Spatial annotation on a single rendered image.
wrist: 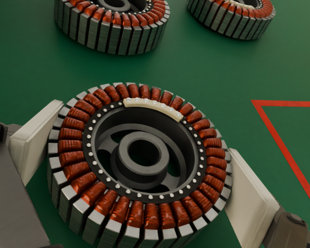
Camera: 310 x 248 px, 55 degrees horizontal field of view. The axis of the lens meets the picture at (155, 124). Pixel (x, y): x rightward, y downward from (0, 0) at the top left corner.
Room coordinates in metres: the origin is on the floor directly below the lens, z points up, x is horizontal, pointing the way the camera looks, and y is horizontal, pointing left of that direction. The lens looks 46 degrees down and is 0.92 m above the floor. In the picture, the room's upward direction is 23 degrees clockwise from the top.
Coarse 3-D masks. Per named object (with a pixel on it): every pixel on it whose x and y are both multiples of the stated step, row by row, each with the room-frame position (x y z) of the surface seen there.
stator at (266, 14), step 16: (192, 0) 0.37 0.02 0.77; (208, 0) 0.36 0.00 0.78; (224, 0) 0.37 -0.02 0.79; (240, 0) 0.41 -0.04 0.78; (256, 0) 0.42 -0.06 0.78; (208, 16) 0.35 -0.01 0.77; (224, 16) 0.36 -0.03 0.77; (240, 16) 0.35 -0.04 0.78; (256, 16) 0.36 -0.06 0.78; (272, 16) 0.39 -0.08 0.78; (224, 32) 0.35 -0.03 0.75; (240, 32) 0.35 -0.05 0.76; (256, 32) 0.37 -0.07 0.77
